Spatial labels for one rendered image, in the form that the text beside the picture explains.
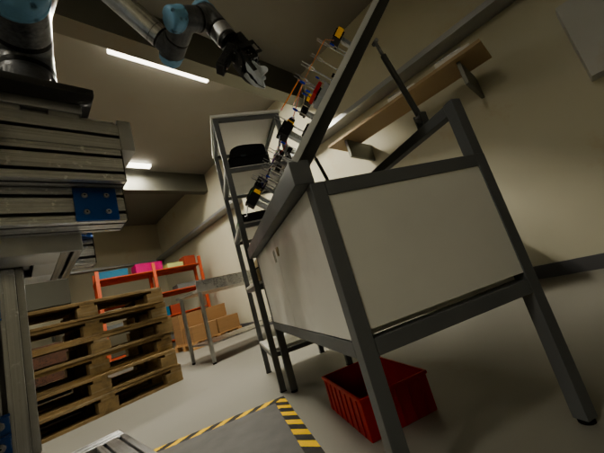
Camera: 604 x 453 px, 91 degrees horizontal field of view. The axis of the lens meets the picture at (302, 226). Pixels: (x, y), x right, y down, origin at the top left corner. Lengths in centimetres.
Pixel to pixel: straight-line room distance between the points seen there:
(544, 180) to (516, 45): 129
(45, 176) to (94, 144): 14
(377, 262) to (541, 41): 322
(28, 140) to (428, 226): 98
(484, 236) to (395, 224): 29
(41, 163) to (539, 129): 348
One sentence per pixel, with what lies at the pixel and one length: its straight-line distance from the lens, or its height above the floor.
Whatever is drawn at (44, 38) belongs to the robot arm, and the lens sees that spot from 103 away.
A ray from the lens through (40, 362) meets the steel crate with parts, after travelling 589.
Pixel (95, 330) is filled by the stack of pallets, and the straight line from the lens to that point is 327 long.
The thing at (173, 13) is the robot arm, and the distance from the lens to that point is 115.
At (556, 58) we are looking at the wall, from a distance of 370.
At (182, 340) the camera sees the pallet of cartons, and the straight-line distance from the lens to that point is 620.
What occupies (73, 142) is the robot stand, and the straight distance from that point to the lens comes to 91.
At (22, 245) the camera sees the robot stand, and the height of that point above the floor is 83.
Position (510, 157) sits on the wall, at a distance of 355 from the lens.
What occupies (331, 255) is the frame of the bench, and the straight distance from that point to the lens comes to 72.
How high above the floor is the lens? 56
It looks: 11 degrees up
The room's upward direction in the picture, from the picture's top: 16 degrees counter-clockwise
